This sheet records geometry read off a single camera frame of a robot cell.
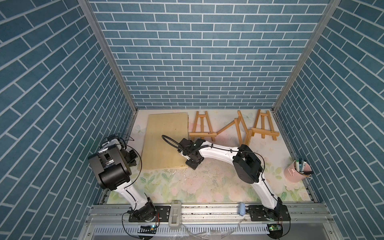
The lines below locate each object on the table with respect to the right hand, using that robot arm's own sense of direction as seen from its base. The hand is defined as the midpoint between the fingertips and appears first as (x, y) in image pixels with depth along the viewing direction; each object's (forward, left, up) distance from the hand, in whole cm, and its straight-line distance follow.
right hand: (193, 163), depth 92 cm
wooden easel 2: (+25, -45, +5) cm, 52 cm away
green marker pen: (-1, -58, +10) cm, 58 cm away
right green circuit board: (-29, -43, -3) cm, 53 cm away
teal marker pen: (0, -60, +10) cm, 61 cm away
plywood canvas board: (+4, +16, +23) cm, 29 cm away
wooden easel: (+20, -4, +4) cm, 21 cm away
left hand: (-2, +35, +2) cm, 35 cm away
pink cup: (-4, -56, +9) cm, 57 cm away
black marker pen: (-4, -62, +9) cm, 62 cm away
